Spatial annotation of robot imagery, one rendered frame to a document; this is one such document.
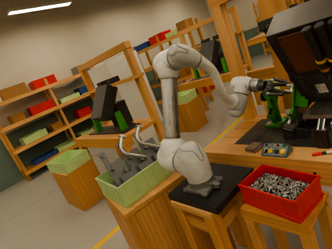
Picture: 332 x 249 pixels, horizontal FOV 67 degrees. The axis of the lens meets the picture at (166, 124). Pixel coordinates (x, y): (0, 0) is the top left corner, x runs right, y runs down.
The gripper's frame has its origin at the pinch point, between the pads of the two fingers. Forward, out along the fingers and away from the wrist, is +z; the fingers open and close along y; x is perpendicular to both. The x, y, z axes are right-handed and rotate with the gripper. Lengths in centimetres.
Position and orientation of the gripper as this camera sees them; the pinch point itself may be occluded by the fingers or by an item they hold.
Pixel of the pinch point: (291, 88)
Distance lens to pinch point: 173.9
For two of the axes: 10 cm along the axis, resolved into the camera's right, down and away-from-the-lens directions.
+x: 6.2, 3.0, 7.3
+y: 3.6, -9.3, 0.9
